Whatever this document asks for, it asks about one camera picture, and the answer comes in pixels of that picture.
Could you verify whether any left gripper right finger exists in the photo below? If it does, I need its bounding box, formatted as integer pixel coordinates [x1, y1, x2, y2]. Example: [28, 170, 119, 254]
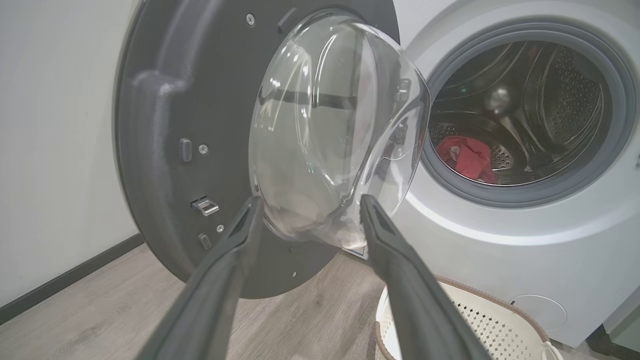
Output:
[359, 194, 493, 360]

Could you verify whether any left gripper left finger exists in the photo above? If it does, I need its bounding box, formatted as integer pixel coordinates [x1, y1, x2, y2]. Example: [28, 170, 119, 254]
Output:
[135, 196, 264, 360]

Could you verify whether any washing machine glass door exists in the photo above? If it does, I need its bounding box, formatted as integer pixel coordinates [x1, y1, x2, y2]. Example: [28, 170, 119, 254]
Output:
[114, 0, 432, 300]

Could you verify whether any red printed garment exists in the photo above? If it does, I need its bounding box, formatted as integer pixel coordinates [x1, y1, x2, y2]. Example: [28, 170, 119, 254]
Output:
[435, 136, 498, 185]

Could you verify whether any white front-load washing machine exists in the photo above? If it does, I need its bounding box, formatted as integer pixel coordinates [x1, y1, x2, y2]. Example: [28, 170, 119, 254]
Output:
[390, 0, 640, 348]

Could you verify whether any cream perforated laundry basket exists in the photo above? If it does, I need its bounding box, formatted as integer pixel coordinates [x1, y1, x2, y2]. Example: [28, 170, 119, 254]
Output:
[374, 275, 565, 360]

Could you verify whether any round white filter cover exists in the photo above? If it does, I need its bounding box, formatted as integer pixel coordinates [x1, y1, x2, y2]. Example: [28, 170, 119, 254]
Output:
[509, 294, 568, 332]

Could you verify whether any black baseboard strip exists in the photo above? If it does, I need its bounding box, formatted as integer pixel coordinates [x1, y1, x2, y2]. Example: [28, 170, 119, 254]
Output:
[0, 232, 146, 326]

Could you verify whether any pale green cabinet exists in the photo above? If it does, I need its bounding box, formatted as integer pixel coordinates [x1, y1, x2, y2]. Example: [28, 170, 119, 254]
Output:
[587, 300, 640, 360]

